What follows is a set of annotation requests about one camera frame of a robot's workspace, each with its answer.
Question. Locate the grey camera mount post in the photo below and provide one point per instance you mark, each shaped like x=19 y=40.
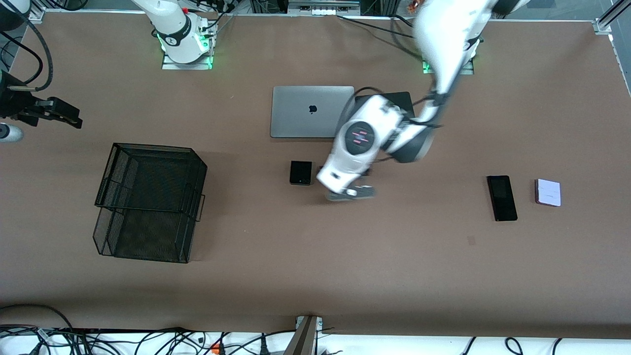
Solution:
x=305 y=340

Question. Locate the white phone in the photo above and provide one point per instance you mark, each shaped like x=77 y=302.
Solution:
x=548 y=192

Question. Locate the aluminium frame rail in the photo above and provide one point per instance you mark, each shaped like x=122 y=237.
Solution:
x=602 y=25
x=37 y=15

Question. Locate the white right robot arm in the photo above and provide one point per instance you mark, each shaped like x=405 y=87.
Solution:
x=177 y=37

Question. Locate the black mesh two-tier tray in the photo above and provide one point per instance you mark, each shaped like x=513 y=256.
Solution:
x=148 y=207

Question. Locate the grey power strip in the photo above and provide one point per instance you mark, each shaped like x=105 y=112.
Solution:
x=323 y=10

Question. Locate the black mouse pad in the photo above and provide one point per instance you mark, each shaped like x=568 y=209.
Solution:
x=405 y=101

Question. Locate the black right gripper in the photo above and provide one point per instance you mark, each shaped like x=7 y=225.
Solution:
x=16 y=102

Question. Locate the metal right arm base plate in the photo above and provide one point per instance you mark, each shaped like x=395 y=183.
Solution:
x=168 y=66

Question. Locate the small black phone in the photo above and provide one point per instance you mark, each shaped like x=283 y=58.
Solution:
x=300 y=172

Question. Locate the silver closed laptop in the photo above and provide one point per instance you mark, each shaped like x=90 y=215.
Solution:
x=305 y=118

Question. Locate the long black phone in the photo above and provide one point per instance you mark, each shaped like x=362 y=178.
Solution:
x=502 y=198

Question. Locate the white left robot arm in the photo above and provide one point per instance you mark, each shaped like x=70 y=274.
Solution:
x=443 y=49

